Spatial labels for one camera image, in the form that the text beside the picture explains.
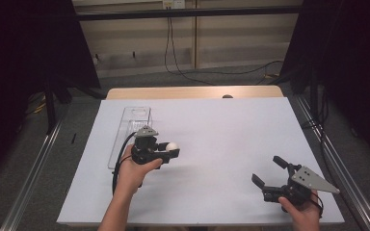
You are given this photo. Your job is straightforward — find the white wall socket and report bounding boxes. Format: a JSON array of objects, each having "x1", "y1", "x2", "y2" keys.
[{"x1": 162, "y1": 0, "x2": 187, "y2": 10}]

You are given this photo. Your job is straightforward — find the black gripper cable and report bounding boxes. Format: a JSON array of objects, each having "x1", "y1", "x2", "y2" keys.
[
  {"x1": 310, "y1": 191, "x2": 325, "y2": 219},
  {"x1": 111, "y1": 131, "x2": 139, "y2": 195}
]

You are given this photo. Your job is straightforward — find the black floor cable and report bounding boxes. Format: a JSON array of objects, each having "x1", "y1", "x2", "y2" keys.
[{"x1": 186, "y1": 60, "x2": 284, "y2": 77}]

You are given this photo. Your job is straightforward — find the black curtain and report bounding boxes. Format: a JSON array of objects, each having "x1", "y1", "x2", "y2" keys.
[
  {"x1": 0, "y1": 0, "x2": 101, "y2": 186},
  {"x1": 277, "y1": 0, "x2": 370, "y2": 169}
]

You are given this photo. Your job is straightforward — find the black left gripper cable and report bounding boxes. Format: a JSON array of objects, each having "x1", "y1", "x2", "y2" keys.
[{"x1": 111, "y1": 131, "x2": 139, "y2": 195}]

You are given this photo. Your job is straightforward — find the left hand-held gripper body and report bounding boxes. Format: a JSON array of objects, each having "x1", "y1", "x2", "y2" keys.
[{"x1": 131, "y1": 125, "x2": 171, "y2": 166}]

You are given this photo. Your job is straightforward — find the white table mat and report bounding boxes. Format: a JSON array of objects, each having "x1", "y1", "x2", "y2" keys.
[{"x1": 57, "y1": 97, "x2": 345, "y2": 225}]

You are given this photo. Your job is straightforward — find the black hanging cable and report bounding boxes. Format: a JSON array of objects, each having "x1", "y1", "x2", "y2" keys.
[{"x1": 164, "y1": 16, "x2": 216, "y2": 87}]

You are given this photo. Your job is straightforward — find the clear plastic egg tray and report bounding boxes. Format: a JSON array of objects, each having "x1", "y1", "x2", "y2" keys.
[{"x1": 107, "y1": 106, "x2": 153, "y2": 170}]

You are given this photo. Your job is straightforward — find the black horizontal bar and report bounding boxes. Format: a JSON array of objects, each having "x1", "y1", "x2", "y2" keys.
[{"x1": 76, "y1": 5, "x2": 303, "y2": 21}]

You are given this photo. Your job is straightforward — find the black stand leg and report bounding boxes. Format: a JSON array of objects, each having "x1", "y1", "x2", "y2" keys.
[
  {"x1": 308, "y1": 68, "x2": 322, "y2": 123},
  {"x1": 43, "y1": 81, "x2": 58, "y2": 135}
]

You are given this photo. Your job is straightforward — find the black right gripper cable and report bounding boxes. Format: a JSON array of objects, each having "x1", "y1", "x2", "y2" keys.
[{"x1": 310, "y1": 191, "x2": 325, "y2": 219}]

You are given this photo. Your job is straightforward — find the metal floor rail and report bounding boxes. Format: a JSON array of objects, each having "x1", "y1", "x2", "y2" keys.
[
  {"x1": 0, "y1": 109, "x2": 69, "y2": 231},
  {"x1": 294, "y1": 95, "x2": 370, "y2": 231}
]

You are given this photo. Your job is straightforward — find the person's right hand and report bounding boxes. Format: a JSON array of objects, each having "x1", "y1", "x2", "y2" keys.
[{"x1": 277, "y1": 190, "x2": 323, "y2": 231}]

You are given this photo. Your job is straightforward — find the person's left hand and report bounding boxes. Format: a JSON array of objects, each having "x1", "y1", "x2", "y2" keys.
[{"x1": 117, "y1": 145, "x2": 164, "y2": 193}]

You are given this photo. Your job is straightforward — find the yellow cable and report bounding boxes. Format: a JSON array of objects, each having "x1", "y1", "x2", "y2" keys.
[{"x1": 28, "y1": 91, "x2": 46, "y2": 116}]

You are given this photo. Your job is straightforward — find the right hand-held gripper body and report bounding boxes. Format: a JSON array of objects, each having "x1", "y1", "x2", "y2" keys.
[{"x1": 261, "y1": 163, "x2": 341, "y2": 206}]

